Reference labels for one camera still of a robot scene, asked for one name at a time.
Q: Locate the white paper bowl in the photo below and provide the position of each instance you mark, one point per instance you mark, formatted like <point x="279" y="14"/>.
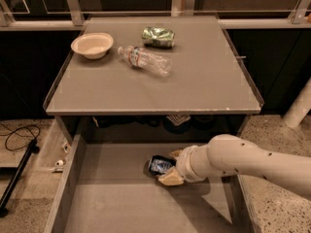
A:
<point x="92" y="45"/>

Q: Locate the white cylindrical robot post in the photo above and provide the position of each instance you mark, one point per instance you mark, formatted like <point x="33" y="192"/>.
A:
<point x="299" y="108"/>

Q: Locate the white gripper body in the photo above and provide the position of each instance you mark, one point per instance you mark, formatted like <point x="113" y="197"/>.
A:
<point x="184" y="164"/>

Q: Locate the grey cabinet with top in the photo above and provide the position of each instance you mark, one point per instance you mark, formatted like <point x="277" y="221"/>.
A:
<point x="206" y="77"/>

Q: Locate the clear plastic water bottle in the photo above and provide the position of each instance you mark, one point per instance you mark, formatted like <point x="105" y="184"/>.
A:
<point x="146" y="60"/>

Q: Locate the crushed green soda can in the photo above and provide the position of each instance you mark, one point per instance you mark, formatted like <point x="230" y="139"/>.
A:
<point x="158" y="37"/>

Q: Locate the black stand leg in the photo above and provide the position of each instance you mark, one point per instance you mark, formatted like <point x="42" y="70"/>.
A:
<point x="32" y="148"/>

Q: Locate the blue pepsi can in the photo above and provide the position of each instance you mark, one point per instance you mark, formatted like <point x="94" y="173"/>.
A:
<point x="159" y="165"/>

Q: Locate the open grey top drawer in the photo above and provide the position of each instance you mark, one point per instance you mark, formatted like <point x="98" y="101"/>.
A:
<point x="106" y="188"/>

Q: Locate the metal window railing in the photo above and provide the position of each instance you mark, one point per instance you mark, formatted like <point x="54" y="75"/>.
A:
<point x="231" y="14"/>

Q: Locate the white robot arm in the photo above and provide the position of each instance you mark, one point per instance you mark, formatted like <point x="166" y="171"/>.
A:
<point x="226" y="156"/>

